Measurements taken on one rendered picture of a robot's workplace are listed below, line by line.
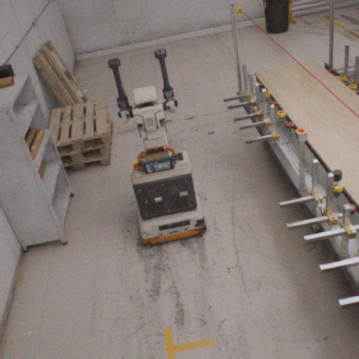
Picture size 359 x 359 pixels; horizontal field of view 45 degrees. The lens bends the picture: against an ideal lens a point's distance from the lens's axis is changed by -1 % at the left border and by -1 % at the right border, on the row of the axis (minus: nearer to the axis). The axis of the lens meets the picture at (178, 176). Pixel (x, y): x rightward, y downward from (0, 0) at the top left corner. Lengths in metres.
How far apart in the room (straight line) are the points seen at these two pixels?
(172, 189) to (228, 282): 0.96
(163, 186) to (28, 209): 1.35
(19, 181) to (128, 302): 1.49
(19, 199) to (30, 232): 0.41
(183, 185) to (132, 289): 1.02
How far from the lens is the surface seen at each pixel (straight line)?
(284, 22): 9.65
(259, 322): 3.52
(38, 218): 4.47
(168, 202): 4.01
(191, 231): 4.15
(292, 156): 4.10
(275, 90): 4.74
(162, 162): 3.69
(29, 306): 4.19
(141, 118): 3.95
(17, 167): 4.18
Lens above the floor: 2.79
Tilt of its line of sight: 33 degrees down
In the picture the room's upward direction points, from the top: 12 degrees counter-clockwise
